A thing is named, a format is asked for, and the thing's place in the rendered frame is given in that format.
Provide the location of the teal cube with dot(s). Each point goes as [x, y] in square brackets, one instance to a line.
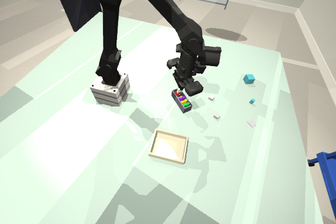
[249, 79]

